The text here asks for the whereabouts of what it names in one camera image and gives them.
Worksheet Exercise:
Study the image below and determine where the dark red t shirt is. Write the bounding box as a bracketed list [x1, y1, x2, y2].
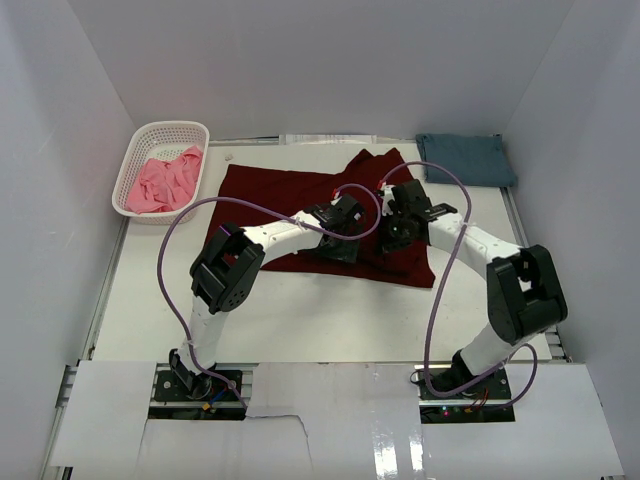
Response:
[219, 148, 435, 289]

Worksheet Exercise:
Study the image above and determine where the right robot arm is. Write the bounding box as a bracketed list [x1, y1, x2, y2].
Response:
[378, 180, 568, 399]

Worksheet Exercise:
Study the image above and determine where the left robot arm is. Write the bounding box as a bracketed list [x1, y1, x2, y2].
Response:
[167, 195, 365, 400]

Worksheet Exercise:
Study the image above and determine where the folded teal t shirt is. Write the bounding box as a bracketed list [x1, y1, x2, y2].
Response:
[415, 134, 517, 188]

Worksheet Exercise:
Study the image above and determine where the white paper sheet front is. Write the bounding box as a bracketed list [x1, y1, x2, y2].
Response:
[51, 361, 623, 479]

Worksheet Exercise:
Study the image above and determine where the pink t shirt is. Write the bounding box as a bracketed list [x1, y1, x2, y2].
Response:
[125, 146, 203, 215]

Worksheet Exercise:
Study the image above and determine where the white plastic basket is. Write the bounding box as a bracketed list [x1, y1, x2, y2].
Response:
[112, 121, 210, 225]

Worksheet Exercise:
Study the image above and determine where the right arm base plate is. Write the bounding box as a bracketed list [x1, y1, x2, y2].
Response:
[409, 369, 516, 425]

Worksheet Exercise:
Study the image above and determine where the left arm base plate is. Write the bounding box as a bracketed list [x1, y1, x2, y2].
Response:
[148, 369, 246, 421]

